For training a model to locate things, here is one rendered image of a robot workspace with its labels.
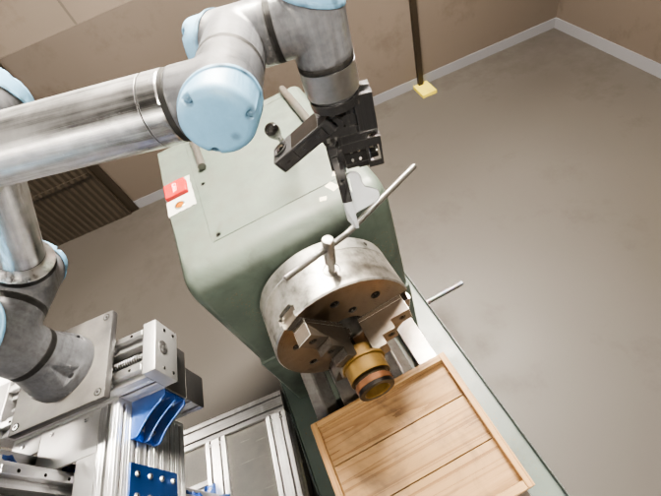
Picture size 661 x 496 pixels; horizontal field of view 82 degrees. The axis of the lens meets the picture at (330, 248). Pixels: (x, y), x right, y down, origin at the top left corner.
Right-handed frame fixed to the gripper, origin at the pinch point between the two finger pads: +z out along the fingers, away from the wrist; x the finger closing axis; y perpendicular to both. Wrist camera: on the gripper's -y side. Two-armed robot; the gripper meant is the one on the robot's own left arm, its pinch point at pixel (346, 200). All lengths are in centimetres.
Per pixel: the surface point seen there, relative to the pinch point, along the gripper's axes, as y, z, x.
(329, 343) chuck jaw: -9.7, 18.6, -17.3
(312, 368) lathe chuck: -17.3, 35.2, -14.0
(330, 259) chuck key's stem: -5.6, 6.8, -6.9
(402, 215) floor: 26, 131, 116
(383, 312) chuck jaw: 1.4, 23.8, -10.2
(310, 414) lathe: -30, 82, -9
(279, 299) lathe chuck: -17.7, 14.0, -8.1
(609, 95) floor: 179, 124, 170
